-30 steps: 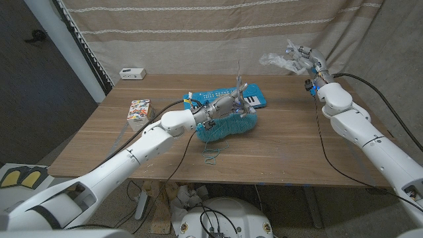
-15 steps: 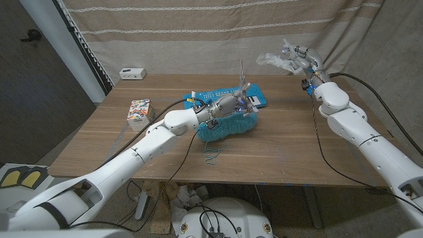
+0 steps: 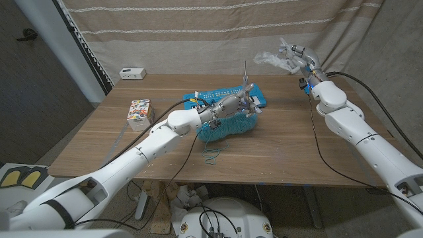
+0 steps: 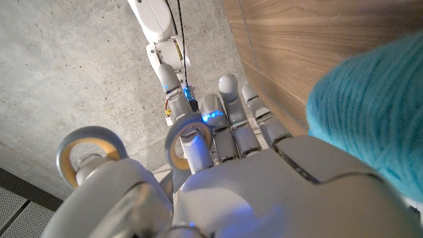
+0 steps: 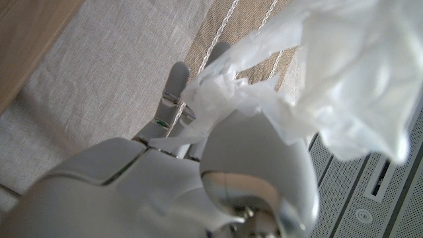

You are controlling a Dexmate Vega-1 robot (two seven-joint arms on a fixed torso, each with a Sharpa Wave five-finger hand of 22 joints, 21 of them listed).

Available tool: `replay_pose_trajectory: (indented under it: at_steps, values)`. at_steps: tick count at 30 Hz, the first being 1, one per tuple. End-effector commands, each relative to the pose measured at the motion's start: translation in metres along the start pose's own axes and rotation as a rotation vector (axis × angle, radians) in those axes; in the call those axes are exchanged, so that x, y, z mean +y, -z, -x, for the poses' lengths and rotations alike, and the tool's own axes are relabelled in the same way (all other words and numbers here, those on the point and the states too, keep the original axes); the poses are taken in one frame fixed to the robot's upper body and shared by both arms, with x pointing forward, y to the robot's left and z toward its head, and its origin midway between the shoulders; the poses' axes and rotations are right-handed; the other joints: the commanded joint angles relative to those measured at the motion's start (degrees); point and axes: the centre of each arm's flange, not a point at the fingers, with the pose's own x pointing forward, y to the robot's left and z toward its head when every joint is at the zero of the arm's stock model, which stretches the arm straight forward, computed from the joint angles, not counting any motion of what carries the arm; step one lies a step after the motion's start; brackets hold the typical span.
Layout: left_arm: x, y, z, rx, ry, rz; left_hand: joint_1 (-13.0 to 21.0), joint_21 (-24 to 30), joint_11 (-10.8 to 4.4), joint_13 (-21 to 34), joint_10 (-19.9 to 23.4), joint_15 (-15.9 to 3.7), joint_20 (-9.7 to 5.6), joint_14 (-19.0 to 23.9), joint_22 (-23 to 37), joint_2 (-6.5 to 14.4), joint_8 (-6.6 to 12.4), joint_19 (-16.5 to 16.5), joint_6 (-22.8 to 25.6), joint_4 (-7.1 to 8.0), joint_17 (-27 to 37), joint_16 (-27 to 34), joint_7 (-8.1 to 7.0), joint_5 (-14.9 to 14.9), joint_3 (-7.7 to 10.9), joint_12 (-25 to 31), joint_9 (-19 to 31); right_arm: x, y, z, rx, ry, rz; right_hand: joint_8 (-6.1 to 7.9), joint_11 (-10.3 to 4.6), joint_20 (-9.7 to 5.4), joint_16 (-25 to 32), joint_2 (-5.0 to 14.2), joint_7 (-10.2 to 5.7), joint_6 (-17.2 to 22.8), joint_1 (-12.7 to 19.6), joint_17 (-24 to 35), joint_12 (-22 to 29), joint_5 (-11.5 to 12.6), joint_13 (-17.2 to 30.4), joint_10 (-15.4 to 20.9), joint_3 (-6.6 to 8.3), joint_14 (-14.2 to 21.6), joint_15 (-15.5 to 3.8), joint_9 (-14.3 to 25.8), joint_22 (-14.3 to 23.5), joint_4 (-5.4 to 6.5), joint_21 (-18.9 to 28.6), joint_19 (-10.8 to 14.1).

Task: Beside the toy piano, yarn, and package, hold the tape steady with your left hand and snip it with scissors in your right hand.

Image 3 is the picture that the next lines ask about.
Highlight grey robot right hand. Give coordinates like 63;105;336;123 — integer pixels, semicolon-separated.
279;44;328;83

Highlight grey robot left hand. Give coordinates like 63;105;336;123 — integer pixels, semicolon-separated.
200;83;263;124

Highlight tan handled scissors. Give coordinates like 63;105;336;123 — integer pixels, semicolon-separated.
241;60;262;117

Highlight clear plastic tape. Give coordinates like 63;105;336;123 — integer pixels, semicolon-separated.
253;37;300;74

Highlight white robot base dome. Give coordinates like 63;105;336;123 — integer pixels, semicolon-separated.
177;196;274;238

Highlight blue toy piano keyboard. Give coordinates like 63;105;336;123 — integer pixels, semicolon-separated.
182;83;268;112

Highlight teal yarn skein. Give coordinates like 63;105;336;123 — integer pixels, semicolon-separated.
195;110;258;165

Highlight colourful printed package box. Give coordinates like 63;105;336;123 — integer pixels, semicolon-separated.
126;99;156;132

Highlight beige striped curtain backdrop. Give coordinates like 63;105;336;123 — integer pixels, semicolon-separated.
61;0;386;85

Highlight white power strip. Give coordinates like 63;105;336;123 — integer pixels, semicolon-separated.
119;67;147;81

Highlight crumpled white paper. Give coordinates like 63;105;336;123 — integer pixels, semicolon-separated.
170;184;210;229

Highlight grey table leg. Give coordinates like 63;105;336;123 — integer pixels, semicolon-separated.
134;190;149;221
302;185;324;229

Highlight dark perforated panel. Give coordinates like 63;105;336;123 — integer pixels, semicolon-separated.
52;0;114;97

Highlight dark wooden door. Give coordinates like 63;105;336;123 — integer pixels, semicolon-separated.
0;0;95;166

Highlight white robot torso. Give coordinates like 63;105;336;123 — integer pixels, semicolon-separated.
0;228;133;238

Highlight white floor platform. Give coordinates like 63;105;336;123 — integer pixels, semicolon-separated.
0;163;85;219

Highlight white sneaker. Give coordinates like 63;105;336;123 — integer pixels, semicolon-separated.
5;200;28;218

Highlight thin black left wrist cable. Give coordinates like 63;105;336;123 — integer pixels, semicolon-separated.
74;124;215;231

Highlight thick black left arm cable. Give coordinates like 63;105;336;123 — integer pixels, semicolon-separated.
100;97;211;168

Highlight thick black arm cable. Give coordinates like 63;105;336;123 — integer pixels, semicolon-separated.
100;97;211;168
325;71;423;160

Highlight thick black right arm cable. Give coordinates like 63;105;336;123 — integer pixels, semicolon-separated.
325;71;423;160

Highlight thin braided right wrist cable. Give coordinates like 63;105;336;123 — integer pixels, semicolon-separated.
307;94;423;216

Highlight black door handle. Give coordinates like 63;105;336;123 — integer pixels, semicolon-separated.
16;28;39;42

